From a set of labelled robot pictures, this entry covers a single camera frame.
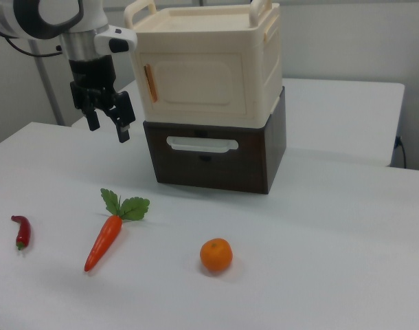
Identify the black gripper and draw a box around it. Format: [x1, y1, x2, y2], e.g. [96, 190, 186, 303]
[68, 54, 135, 144]

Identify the cream cabinet door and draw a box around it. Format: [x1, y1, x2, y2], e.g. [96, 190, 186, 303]
[135, 52, 251, 120]

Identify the cream plastic storage cabinet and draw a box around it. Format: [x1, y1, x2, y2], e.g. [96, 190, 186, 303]
[124, 0, 283, 127]

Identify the grey metal pole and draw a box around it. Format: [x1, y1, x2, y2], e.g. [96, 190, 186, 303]
[33, 38, 67, 127]

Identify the dark brown drawer box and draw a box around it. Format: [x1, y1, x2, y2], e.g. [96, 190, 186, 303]
[141, 85, 287, 195]

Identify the orange toy carrot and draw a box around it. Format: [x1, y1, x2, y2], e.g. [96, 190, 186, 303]
[84, 188, 151, 273]

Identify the red toy chili pepper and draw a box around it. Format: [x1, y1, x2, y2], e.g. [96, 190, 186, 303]
[10, 214, 32, 251]

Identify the toy orange fruit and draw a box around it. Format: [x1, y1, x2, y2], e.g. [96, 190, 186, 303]
[199, 238, 234, 274]

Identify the orange door handle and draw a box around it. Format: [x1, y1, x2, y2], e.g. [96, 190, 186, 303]
[143, 63, 159, 103]

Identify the white drawer handle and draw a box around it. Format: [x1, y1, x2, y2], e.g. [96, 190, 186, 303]
[165, 135, 239, 153]

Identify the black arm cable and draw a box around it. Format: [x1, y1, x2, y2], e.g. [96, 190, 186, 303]
[3, 36, 65, 58]

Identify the cream cabinet carry handle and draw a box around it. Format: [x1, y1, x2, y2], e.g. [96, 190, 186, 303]
[249, 0, 274, 28]
[124, 0, 158, 30]

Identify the black wall cable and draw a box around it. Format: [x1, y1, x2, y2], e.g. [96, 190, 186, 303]
[394, 135, 408, 170]

